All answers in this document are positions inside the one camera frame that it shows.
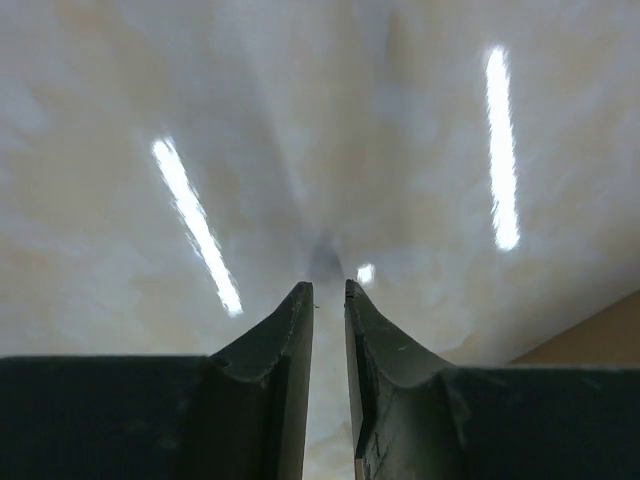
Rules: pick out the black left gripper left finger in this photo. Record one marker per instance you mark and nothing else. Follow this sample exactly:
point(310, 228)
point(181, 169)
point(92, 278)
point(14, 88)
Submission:
point(237, 414)

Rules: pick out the brown cardboard box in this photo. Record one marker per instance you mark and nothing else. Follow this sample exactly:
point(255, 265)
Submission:
point(610, 337)

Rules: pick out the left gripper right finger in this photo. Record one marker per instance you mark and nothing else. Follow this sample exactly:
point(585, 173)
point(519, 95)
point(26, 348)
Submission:
point(416, 416)

